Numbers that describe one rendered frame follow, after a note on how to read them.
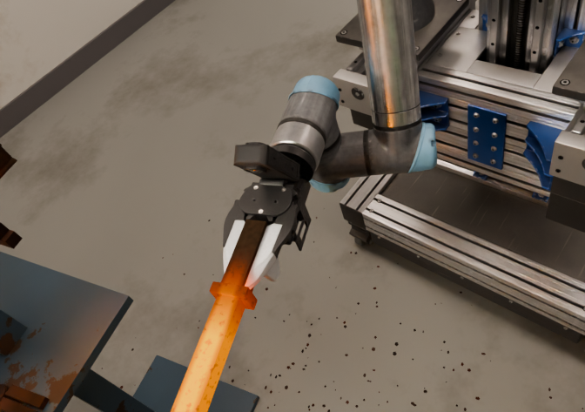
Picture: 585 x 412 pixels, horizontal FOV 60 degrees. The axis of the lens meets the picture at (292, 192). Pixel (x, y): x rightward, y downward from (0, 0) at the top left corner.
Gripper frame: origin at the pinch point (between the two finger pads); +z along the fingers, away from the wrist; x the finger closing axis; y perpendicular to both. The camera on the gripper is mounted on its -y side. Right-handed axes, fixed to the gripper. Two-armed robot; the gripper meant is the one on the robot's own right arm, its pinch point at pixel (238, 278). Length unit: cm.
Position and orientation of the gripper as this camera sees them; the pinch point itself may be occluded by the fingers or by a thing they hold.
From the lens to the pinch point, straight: 60.3
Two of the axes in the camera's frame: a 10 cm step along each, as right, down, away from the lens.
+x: -9.2, -0.7, 3.8
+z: -2.8, 7.9, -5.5
